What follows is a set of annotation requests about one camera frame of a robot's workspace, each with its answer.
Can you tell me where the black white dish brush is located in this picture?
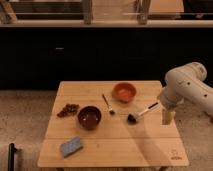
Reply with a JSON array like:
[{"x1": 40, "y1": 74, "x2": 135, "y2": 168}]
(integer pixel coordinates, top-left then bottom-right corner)
[{"x1": 127, "y1": 102, "x2": 158, "y2": 124}]

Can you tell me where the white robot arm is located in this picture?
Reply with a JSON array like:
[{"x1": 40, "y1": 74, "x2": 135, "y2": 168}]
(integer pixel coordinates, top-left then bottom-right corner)
[{"x1": 157, "y1": 62, "x2": 213, "y2": 125}]

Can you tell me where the bunch of dark grapes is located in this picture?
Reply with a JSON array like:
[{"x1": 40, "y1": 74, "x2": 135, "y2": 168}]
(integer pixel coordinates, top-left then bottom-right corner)
[{"x1": 57, "y1": 104, "x2": 79, "y2": 117}]

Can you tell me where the orange bowl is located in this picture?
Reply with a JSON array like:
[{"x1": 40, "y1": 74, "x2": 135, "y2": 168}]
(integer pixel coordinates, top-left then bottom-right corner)
[{"x1": 112, "y1": 82, "x2": 137, "y2": 103}]

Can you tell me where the blue sponge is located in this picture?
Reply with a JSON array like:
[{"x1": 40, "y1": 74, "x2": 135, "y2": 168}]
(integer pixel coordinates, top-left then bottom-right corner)
[{"x1": 60, "y1": 137, "x2": 83, "y2": 157}]

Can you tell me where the small wooden handled brush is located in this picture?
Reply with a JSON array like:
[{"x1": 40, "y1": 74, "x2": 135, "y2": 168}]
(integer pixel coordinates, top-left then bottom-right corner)
[{"x1": 102, "y1": 94, "x2": 115, "y2": 115}]

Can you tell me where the black chair back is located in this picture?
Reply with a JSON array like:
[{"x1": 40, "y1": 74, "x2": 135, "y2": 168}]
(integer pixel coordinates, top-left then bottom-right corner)
[{"x1": 8, "y1": 143, "x2": 18, "y2": 171}]

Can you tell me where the wooden shelf frame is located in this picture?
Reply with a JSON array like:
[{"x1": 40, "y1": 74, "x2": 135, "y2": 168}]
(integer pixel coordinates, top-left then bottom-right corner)
[{"x1": 0, "y1": 0, "x2": 213, "y2": 28}]

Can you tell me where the wooden folding table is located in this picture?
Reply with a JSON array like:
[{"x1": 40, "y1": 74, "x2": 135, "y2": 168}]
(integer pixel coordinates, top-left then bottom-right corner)
[{"x1": 38, "y1": 81, "x2": 189, "y2": 168}]

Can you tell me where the purple bowl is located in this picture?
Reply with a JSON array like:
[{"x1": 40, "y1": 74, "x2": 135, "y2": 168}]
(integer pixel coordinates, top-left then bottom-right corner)
[{"x1": 78, "y1": 106, "x2": 102, "y2": 130}]

